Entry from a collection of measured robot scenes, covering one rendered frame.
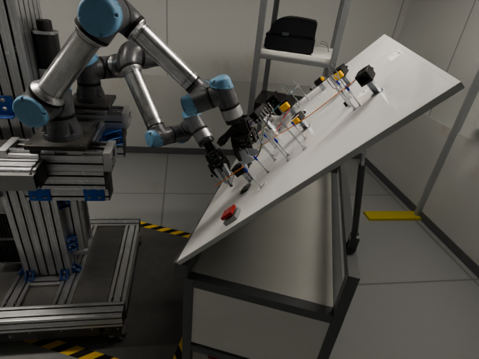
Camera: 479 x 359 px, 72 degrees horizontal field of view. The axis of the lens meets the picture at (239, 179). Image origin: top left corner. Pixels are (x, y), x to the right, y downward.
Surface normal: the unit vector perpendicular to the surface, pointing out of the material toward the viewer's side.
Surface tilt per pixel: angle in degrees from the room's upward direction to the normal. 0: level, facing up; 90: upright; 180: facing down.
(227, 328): 90
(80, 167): 90
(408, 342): 0
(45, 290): 0
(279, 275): 0
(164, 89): 90
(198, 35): 90
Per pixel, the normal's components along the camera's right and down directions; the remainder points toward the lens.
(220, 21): 0.15, 0.51
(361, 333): 0.10, -0.86
